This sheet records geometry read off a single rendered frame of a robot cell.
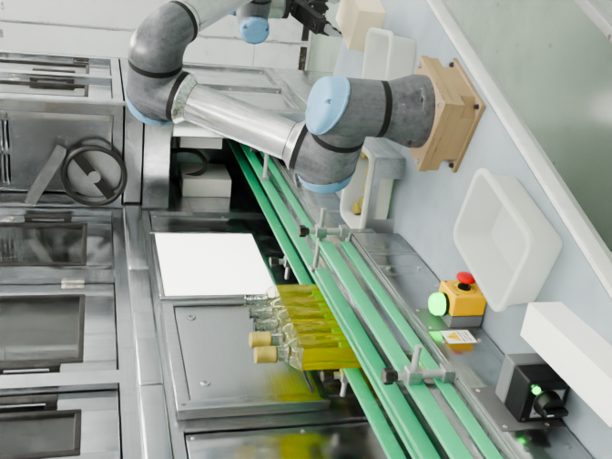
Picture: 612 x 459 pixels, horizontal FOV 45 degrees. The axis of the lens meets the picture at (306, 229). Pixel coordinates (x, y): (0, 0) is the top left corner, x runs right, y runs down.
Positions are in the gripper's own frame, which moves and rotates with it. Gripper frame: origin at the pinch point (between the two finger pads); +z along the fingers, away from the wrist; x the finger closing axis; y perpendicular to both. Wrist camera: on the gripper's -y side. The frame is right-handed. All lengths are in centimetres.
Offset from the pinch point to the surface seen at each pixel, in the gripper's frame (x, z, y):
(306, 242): 44, -13, -45
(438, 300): 6, -5, -95
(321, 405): 42, -20, -95
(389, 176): 16, 2, -48
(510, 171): -18, 5, -84
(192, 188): 89, -34, 23
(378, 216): 26, 1, -52
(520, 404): -4, -3, -123
